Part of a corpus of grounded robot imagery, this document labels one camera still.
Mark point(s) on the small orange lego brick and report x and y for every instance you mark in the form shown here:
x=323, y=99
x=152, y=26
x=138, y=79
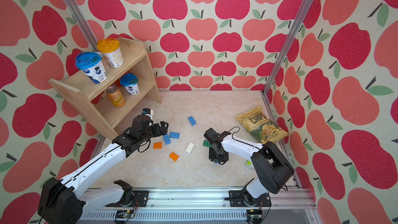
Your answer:
x=158, y=145

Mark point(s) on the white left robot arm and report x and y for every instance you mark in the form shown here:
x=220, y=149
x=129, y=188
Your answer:
x=65, y=200

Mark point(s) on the small blue lid cup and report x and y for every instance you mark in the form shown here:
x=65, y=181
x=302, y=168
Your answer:
x=130, y=82

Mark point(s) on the white lego brick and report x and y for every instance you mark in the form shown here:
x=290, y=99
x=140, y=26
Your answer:
x=190, y=147

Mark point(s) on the left aluminium frame post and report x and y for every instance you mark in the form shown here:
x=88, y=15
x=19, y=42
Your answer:
x=82, y=23

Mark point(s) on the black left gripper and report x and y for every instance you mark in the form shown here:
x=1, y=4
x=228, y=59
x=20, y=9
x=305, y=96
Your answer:
x=159, y=131

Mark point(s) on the green lego brick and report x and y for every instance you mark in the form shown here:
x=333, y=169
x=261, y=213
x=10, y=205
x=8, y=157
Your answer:
x=206, y=143

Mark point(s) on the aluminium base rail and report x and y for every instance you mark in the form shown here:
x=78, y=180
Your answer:
x=211, y=205

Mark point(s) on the orange lid yogurt cup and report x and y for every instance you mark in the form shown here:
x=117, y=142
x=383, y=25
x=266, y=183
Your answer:
x=110, y=48

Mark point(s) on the orange drink can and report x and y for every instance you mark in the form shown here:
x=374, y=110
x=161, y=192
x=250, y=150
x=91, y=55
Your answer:
x=116, y=96

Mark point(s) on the yellow chips bag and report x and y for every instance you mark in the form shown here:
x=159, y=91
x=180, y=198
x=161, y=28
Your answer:
x=260, y=127

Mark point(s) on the light blue lego brick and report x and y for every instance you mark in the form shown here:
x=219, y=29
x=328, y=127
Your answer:
x=192, y=121
x=166, y=139
x=174, y=135

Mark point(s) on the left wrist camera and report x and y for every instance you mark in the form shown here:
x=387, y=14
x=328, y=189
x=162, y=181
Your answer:
x=148, y=112

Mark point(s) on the green white juice carton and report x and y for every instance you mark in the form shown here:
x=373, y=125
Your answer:
x=249, y=165

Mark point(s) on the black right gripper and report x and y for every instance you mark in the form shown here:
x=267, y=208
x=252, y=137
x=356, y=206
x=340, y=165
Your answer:
x=211, y=157

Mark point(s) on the right aluminium frame post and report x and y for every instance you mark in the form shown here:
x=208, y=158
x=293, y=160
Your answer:
x=297, y=23

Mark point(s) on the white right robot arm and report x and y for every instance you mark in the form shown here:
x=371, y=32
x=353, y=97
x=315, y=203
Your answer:
x=272, y=168

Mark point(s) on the aluminium frame post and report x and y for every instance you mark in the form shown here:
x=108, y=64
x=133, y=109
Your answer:
x=82, y=23
x=297, y=23

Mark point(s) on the blue lid yogurt cup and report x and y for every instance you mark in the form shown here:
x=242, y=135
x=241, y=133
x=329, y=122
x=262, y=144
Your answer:
x=92, y=66

